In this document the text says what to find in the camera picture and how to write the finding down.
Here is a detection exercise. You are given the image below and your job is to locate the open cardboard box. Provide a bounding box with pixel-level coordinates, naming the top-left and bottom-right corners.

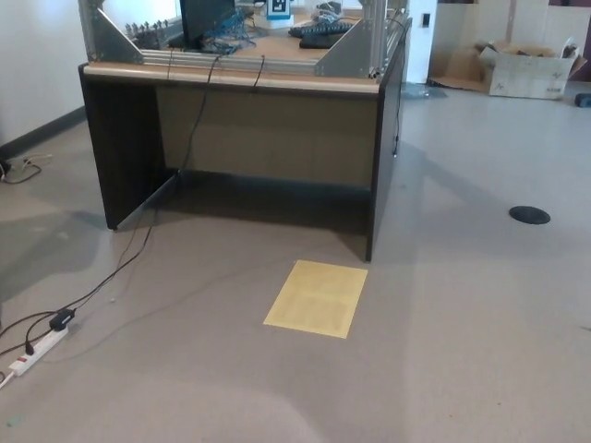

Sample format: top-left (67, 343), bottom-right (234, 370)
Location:
top-left (477, 41), bottom-right (587, 100)

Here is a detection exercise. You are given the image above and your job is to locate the flat black device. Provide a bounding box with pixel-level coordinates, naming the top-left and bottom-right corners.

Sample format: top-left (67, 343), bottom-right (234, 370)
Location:
top-left (298, 32), bottom-right (345, 50)

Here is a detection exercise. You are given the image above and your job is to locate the dark wood office desk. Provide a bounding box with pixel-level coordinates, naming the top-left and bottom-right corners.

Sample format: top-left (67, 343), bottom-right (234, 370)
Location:
top-left (77, 13), bottom-right (414, 263)

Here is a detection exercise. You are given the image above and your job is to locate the aluminium extrusion frame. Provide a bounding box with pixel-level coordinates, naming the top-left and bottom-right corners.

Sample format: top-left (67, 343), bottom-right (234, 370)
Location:
top-left (77, 0), bottom-right (412, 78)

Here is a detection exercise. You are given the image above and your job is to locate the thin black hanging cable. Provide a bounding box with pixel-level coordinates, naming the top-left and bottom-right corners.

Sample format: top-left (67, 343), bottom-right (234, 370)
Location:
top-left (385, 16), bottom-right (413, 158)

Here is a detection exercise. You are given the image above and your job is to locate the black keyboard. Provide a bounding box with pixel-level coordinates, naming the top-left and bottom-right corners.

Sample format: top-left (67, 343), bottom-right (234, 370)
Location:
top-left (288, 20), bottom-right (359, 38)

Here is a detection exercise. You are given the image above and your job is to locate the white box with marker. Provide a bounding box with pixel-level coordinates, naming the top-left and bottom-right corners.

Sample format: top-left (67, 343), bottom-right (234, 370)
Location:
top-left (252, 0), bottom-right (296, 30)

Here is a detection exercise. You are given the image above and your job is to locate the long black power cable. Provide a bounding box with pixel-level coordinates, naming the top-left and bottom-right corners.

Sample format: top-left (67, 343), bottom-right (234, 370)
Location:
top-left (68, 54), bottom-right (223, 311)

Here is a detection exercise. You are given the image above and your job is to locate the flattened brown cardboard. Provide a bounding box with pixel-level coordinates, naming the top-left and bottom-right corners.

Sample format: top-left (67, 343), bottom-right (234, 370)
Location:
top-left (427, 41), bottom-right (493, 91)

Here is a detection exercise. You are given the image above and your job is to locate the black round floor cover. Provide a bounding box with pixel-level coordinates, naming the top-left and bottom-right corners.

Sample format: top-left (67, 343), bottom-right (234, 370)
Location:
top-left (508, 205), bottom-right (551, 226)

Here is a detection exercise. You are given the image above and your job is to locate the blue cable bundle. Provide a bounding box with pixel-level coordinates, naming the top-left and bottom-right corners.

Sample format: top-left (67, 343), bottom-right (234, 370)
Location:
top-left (200, 8), bottom-right (258, 54)

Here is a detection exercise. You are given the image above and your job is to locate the black coiled floor cable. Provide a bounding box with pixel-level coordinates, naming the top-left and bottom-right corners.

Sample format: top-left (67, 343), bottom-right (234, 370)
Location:
top-left (0, 159), bottom-right (42, 185)

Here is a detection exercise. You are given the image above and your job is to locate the black plug cord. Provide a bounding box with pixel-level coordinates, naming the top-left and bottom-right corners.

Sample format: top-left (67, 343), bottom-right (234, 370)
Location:
top-left (0, 311), bottom-right (59, 357)

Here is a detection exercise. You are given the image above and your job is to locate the white power strip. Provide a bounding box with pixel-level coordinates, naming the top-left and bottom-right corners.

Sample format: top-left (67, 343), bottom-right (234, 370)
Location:
top-left (7, 322), bottom-right (70, 377)

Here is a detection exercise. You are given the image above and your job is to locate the black computer monitor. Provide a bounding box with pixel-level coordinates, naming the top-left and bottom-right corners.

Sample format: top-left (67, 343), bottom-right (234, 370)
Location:
top-left (178, 0), bottom-right (237, 45)

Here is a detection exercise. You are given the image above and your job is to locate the yellow paper sheet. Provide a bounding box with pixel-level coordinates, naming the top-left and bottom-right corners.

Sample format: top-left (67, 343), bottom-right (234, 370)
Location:
top-left (262, 259), bottom-right (369, 340)

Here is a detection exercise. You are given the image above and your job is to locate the black power adapter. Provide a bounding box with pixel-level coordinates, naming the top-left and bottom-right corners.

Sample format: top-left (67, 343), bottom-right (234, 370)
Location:
top-left (49, 307), bottom-right (78, 331)

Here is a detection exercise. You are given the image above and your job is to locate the beige cable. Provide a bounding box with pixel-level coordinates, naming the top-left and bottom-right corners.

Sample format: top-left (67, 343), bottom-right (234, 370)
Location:
top-left (8, 153), bottom-right (53, 174)

